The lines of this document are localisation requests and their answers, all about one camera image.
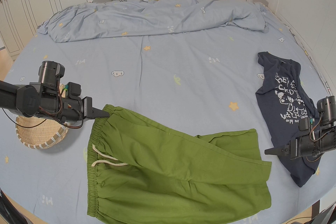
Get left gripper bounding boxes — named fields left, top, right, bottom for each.
left=59, top=96, right=93, bottom=124

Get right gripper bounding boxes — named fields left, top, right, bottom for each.
left=290, top=134, right=320, bottom=160

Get green shorts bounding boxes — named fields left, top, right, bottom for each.
left=86, top=104, right=272, bottom=224

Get round woven basket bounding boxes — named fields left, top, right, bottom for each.
left=15, top=83, right=71, bottom=150

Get bed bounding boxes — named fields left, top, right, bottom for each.
left=0, top=0, right=336, bottom=224

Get dark blue T-shirt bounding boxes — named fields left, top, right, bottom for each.
left=256, top=51, right=322, bottom=188

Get pale blue quilt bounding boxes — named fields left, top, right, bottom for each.
left=37, top=0, right=269, bottom=43

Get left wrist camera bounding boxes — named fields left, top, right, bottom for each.
left=65, top=82, right=82, bottom=99

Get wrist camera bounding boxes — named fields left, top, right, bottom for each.
left=65, top=82, right=82, bottom=99
left=299, top=117, right=314, bottom=132

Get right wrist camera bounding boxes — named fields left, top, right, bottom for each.
left=299, top=117, right=314, bottom=132

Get black cable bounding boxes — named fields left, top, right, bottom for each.
left=1, top=107, right=84, bottom=129

